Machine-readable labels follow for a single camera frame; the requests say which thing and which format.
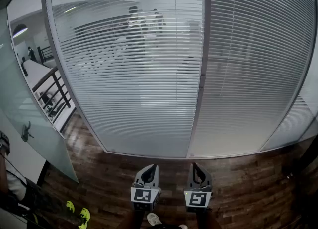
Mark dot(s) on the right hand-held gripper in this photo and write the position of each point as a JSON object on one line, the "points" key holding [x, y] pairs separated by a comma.
{"points": [[197, 199]]}

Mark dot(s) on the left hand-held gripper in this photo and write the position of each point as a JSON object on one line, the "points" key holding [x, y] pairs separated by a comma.
{"points": [[141, 195]]}

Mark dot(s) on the person's right forearm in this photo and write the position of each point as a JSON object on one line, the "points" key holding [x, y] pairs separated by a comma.
{"points": [[206, 220]]}

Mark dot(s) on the person's left forearm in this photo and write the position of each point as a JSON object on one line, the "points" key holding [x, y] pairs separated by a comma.
{"points": [[136, 219]]}

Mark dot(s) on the person's white left shoe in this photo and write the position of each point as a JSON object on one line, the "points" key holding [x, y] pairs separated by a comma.
{"points": [[152, 219]]}

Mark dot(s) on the person's white shoe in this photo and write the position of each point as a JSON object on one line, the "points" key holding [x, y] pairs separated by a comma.
{"points": [[152, 219], [183, 226]]}

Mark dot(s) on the person's white right shoe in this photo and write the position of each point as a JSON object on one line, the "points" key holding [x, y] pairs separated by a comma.
{"points": [[183, 226]]}

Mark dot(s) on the person's dark trousers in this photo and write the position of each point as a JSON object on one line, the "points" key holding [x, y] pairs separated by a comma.
{"points": [[169, 227]]}

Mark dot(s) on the dark bulky floor object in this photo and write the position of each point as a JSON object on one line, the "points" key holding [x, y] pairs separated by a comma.
{"points": [[305, 166]]}

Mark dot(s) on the frosted glass door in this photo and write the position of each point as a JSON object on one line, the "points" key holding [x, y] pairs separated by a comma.
{"points": [[37, 136]]}

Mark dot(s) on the black railing with wooden handrail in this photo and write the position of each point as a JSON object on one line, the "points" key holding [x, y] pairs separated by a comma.
{"points": [[62, 91]]}

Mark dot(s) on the black office chair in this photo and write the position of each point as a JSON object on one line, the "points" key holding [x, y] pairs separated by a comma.
{"points": [[46, 99]]}

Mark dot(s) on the long white table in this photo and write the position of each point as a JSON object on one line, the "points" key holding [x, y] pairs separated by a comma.
{"points": [[37, 71]]}

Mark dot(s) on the black metal railing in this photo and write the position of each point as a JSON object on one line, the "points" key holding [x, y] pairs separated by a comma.
{"points": [[39, 54]]}

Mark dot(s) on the arched ceiling light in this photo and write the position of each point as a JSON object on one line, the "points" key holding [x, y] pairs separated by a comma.
{"points": [[20, 30]]}

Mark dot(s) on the grey window frame post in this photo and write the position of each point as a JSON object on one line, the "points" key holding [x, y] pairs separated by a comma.
{"points": [[55, 49]]}

